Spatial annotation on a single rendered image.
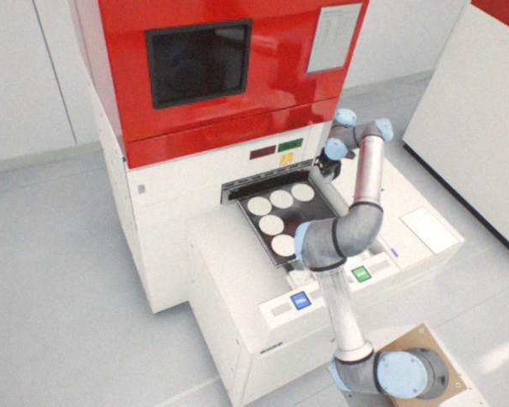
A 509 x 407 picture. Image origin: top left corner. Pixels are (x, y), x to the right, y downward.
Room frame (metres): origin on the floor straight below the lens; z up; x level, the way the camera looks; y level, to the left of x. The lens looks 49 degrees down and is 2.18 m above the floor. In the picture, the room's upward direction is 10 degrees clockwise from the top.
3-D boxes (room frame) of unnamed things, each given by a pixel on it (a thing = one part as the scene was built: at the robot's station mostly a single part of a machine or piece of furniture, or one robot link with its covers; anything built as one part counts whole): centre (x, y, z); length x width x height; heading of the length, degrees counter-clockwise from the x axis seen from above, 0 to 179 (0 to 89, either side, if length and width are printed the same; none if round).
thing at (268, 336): (0.74, -0.30, 0.89); 0.55 x 0.09 x 0.14; 125
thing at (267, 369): (1.04, -0.27, 0.41); 0.97 x 0.64 x 0.82; 125
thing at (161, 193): (1.15, 0.14, 1.02); 0.82 x 0.03 x 0.40; 125
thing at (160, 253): (1.43, 0.34, 0.41); 0.82 x 0.71 x 0.82; 125
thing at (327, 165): (1.19, -0.23, 1.15); 0.09 x 0.08 x 0.12; 130
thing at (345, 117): (1.19, -0.24, 1.31); 0.09 x 0.08 x 0.11; 170
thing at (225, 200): (1.24, -0.01, 0.89); 0.44 x 0.02 x 0.10; 125
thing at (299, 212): (1.08, -0.15, 0.90); 0.34 x 0.34 x 0.01; 35
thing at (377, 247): (1.22, -0.52, 0.89); 0.62 x 0.35 x 0.14; 35
